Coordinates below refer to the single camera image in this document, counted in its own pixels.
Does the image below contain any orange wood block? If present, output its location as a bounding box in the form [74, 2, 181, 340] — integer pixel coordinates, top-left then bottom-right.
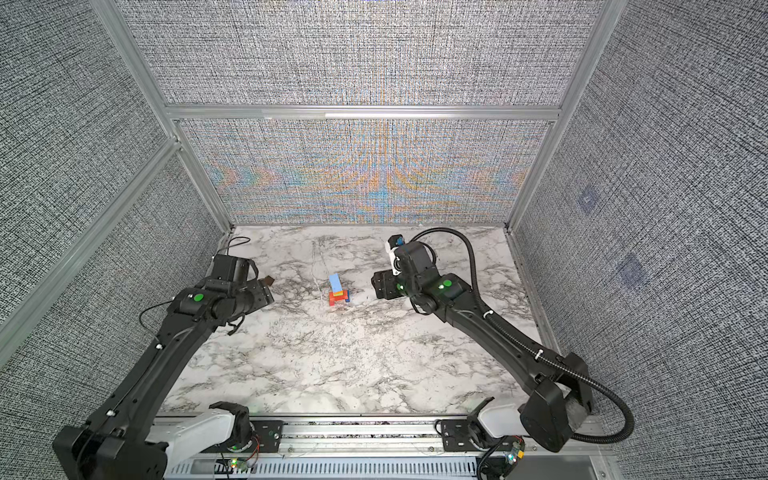
[328, 292, 346, 305]

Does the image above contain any light blue wood block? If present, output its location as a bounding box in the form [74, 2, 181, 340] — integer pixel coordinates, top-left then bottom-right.
[329, 274, 343, 295]

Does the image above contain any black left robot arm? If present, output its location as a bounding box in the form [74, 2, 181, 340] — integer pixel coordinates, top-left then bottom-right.
[53, 254, 274, 479]

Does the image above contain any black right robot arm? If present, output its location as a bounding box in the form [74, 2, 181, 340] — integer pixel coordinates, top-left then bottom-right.
[371, 235, 593, 452]

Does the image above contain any thin black left cable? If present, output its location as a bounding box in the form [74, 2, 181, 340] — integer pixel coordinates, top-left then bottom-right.
[138, 236, 252, 343]

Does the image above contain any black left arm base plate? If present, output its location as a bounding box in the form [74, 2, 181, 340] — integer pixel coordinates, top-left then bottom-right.
[225, 420, 285, 454]

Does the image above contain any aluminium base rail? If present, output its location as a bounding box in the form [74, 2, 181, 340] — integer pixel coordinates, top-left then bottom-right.
[251, 414, 454, 458]

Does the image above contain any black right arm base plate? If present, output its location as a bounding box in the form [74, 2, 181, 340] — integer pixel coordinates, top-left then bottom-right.
[435, 419, 484, 453]

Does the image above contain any grey vented cable tray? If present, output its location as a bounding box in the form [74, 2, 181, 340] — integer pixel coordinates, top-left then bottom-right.
[165, 457, 477, 479]

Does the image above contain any aluminium frame post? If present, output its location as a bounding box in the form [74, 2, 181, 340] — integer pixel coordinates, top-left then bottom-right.
[505, 0, 631, 230]

